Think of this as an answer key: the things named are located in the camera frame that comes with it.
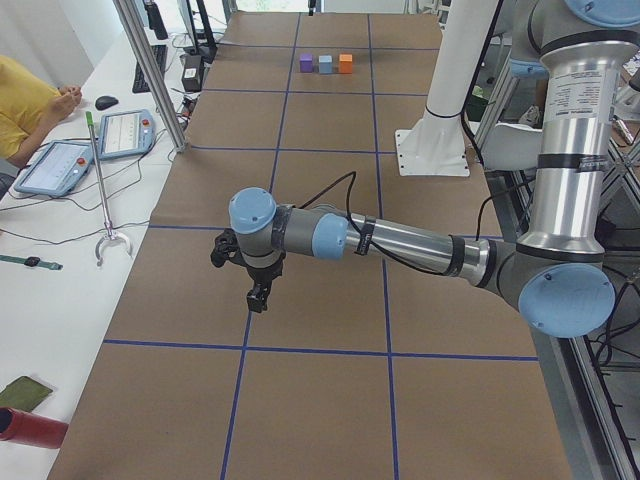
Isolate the light blue foam block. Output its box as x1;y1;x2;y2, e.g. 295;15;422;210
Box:
318;55;333;75

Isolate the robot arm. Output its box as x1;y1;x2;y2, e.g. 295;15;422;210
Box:
211;1;639;338

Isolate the aluminium frame post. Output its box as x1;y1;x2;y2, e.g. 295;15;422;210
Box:
113;0;186;153

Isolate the left teach pendant tablet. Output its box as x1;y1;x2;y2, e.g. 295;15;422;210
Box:
14;141;94;197

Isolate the green bean bag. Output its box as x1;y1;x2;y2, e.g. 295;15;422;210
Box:
0;376;53;412

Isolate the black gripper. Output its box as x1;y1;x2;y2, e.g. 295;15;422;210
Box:
246;259;284;313

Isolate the black computer mouse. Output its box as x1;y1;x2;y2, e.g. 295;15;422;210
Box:
94;95;119;111

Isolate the black power adapter box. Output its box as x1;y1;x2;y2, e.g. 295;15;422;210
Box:
181;55;204;93

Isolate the teach pendant tablet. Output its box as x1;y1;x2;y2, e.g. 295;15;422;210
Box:
14;141;94;197
98;109;155;160

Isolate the red water bottle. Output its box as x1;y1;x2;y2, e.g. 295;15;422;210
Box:
1;407;69;449

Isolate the black keyboard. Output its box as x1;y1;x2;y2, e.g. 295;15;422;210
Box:
131;44;169;95

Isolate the white chair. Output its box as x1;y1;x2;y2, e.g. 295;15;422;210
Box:
482;122;543;171

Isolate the person in yellow shirt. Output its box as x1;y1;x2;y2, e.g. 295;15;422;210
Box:
1;55;83;168

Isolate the right teach pendant tablet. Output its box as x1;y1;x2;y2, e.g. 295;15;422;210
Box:
98;109;155;160

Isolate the orange foam block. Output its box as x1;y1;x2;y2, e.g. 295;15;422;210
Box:
338;53;354;75

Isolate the smart watch teal strap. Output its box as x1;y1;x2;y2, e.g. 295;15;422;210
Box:
0;254;65;272

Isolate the reacher grabber tool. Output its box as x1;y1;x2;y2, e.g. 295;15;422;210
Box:
85;111;133;267

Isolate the purple foam block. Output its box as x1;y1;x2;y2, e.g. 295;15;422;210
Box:
299;52;314;73

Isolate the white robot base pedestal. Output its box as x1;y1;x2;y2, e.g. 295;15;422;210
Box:
395;0;500;177

